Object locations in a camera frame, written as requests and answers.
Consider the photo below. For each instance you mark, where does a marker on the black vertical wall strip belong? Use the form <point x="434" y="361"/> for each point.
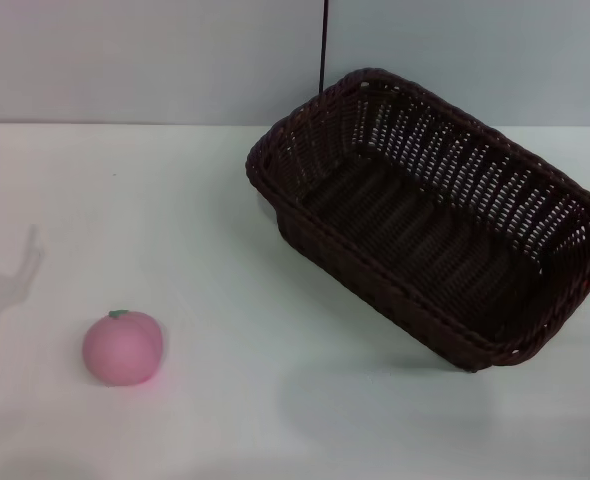
<point x="322" y="45"/>

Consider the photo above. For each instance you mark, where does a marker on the dark brown woven basket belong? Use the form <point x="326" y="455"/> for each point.
<point x="405" y="235"/>

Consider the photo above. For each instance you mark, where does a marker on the pink toy peach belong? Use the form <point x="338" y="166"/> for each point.
<point x="122" y="350"/>

